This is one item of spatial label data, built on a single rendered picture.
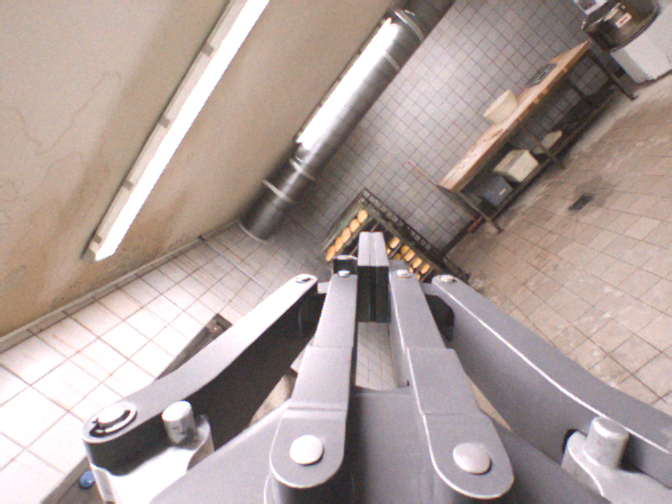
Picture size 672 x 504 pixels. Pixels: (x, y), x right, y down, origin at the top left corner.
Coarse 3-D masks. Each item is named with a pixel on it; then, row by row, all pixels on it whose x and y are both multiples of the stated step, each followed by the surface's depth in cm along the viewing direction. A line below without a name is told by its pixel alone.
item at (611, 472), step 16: (576, 432) 7; (592, 432) 6; (608, 432) 6; (624, 432) 6; (576, 448) 7; (592, 448) 6; (608, 448) 6; (624, 448) 6; (576, 464) 6; (592, 464) 6; (608, 464) 6; (624, 464) 6; (592, 480) 6; (608, 480) 6; (624, 480) 6; (640, 480) 6; (656, 480) 6; (608, 496) 6; (624, 496) 6; (640, 496) 6; (656, 496) 6
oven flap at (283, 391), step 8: (288, 376) 197; (280, 384) 189; (288, 384) 191; (272, 392) 181; (280, 392) 183; (288, 392) 185; (272, 400) 176; (280, 400) 178; (264, 408) 169; (272, 408) 171; (256, 416) 163
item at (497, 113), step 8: (504, 96) 431; (512, 96) 407; (496, 104) 441; (504, 104) 406; (512, 104) 407; (488, 112) 444; (496, 112) 414; (504, 112) 411; (512, 112) 410; (496, 120) 424
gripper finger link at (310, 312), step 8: (320, 288) 15; (312, 296) 14; (320, 296) 14; (304, 304) 14; (312, 304) 14; (320, 304) 14; (304, 312) 14; (312, 312) 14; (320, 312) 14; (304, 320) 14; (312, 320) 14
